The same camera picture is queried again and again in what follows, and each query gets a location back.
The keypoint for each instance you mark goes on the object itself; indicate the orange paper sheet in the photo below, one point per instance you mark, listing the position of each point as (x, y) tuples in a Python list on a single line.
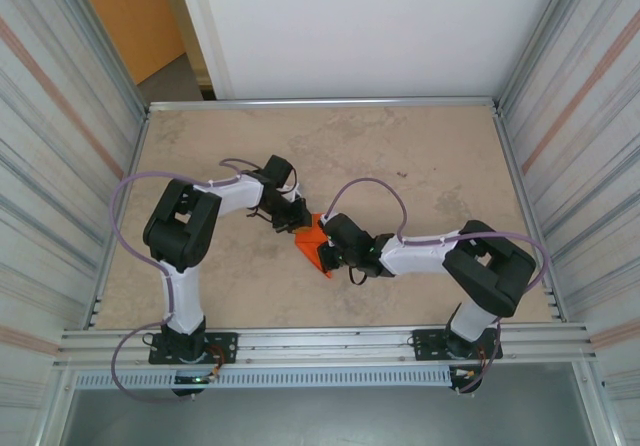
[(310, 246)]

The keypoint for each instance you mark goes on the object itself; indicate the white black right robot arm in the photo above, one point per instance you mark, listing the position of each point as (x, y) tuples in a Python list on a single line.
[(415, 256)]

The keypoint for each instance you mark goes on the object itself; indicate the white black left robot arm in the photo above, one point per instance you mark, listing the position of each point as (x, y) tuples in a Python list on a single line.
[(230, 196)]

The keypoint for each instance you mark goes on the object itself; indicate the grey metal shelf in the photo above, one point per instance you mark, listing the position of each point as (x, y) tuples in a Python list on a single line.
[(325, 416)]

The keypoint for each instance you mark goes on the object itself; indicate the black controller board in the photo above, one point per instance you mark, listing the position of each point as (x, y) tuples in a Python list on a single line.
[(462, 376), (187, 380)]

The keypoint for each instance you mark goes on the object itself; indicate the orange wooden door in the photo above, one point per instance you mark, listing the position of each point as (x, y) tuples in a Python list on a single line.
[(135, 16)]

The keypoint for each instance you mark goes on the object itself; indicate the corrugated metal side panel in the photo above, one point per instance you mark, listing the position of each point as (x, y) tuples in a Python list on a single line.
[(590, 141), (50, 141)]

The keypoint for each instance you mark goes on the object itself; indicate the aluminium table end rail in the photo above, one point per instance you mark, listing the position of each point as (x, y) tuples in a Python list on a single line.
[(325, 103)]

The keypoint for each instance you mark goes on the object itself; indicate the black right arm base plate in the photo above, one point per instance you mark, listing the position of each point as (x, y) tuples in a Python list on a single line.
[(425, 346)]

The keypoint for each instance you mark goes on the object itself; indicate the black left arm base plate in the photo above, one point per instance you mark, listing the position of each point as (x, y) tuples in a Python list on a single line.
[(225, 346)]

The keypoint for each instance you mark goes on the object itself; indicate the white door frame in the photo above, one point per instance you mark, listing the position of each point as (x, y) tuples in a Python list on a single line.
[(200, 31)]

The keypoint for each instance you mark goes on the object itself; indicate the aluminium table side rail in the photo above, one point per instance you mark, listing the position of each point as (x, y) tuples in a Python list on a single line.
[(514, 166), (120, 216)]

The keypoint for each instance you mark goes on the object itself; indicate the aluminium frame post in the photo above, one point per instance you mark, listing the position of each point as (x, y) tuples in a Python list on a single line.
[(107, 51), (542, 41)]

